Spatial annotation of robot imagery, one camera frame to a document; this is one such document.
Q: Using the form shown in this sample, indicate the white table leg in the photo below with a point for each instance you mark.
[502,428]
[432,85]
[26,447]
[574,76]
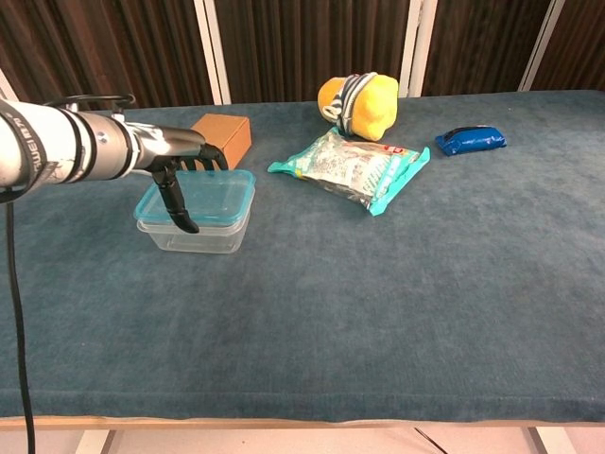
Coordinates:
[548,441]
[94,442]

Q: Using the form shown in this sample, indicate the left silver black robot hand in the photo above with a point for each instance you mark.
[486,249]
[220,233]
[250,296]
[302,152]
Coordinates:
[165,142]

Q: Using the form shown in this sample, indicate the brown cardboard box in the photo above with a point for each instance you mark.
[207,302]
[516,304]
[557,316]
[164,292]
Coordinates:
[236,142]

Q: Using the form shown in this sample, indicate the blue table cloth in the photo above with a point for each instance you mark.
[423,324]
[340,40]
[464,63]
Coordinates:
[331,307]

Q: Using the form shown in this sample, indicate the yellow plush toy striped scarf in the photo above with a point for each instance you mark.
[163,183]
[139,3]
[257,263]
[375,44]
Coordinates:
[373,109]

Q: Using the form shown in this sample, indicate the white partition frame post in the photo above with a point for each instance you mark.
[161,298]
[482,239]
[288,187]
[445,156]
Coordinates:
[541,45]
[418,47]
[212,52]
[7,87]

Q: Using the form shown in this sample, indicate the dark brown slatted partition panel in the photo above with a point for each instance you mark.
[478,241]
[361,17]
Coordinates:
[108,47]
[576,42]
[482,42]
[312,42]

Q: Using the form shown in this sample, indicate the blue snack pack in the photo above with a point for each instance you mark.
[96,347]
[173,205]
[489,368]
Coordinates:
[470,141]

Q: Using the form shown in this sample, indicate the clear plastic container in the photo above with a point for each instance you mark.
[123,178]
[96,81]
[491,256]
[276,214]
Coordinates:
[208,239]

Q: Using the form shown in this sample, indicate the teal snack bag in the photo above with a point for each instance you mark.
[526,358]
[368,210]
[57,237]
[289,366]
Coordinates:
[350,170]

